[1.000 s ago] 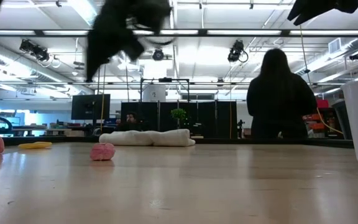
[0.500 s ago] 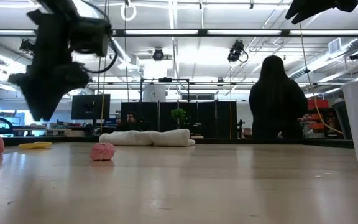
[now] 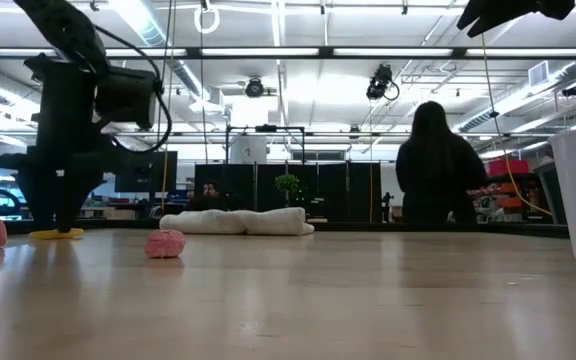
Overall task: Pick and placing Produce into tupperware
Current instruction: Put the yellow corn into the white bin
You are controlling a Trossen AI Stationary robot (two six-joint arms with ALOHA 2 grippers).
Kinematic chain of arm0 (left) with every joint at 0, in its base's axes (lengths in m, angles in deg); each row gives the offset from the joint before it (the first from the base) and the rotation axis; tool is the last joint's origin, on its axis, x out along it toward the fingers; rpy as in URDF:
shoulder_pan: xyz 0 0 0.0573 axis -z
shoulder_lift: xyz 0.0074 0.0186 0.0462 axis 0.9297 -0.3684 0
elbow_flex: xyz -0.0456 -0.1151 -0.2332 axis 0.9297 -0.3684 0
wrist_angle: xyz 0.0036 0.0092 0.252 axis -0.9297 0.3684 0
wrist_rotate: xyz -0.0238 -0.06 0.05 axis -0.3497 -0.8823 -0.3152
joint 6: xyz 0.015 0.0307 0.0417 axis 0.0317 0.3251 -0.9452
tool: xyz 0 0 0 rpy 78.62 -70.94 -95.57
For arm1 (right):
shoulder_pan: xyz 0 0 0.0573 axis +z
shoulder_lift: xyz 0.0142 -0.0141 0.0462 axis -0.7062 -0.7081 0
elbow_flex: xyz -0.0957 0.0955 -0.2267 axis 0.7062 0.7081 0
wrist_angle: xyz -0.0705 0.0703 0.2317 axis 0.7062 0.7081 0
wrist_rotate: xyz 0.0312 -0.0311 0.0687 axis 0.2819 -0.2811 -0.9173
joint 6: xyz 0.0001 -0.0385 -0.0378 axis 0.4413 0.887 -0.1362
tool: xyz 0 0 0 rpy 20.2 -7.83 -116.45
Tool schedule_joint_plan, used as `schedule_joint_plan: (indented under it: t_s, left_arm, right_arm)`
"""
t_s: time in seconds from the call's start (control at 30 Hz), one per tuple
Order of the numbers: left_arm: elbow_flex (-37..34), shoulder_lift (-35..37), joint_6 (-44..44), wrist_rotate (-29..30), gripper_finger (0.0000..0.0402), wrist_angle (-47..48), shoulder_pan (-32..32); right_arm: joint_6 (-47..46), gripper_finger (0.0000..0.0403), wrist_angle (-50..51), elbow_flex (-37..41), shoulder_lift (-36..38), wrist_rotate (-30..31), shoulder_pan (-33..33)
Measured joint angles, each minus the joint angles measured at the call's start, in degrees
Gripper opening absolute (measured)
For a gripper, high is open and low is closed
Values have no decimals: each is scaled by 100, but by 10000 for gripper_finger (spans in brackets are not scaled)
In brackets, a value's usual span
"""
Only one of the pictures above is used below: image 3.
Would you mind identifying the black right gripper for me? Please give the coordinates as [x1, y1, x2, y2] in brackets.
[456, 0, 576, 39]

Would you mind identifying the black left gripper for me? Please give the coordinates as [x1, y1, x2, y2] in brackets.
[0, 53, 119, 234]

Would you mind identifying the yellow toy banana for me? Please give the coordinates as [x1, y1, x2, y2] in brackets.
[28, 227, 85, 241]

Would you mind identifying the ribbed pink toy produce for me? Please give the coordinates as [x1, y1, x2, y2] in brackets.
[145, 229, 187, 260]

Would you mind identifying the black monitor screen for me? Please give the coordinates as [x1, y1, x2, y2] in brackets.
[114, 150, 179, 194]

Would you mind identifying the seated person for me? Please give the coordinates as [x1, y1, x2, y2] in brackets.
[187, 179, 234, 212]

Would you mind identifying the red storage bin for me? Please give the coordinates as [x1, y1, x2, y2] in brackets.
[487, 158, 530, 177]

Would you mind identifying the standing person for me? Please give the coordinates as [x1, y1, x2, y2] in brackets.
[395, 100, 488, 225]

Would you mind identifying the white rolled towel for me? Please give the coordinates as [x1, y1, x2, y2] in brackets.
[159, 206, 315, 237]

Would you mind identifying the white cylinder tank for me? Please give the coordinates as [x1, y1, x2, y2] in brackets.
[229, 135, 269, 165]

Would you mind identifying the green potted plant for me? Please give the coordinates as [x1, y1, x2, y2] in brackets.
[274, 173, 302, 207]

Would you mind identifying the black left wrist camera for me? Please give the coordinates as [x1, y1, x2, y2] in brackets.
[95, 66, 163, 132]

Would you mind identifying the black ceiling camera with cable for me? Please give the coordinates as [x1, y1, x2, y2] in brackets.
[365, 63, 401, 103]

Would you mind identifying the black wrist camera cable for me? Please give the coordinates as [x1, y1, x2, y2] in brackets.
[92, 23, 174, 154]

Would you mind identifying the round black ceiling camera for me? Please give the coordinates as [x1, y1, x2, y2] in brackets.
[244, 76, 266, 99]

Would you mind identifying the white hanging ring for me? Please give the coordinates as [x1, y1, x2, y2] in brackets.
[193, 3, 221, 35]

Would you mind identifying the black partition wall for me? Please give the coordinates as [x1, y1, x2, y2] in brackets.
[194, 161, 383, 225]

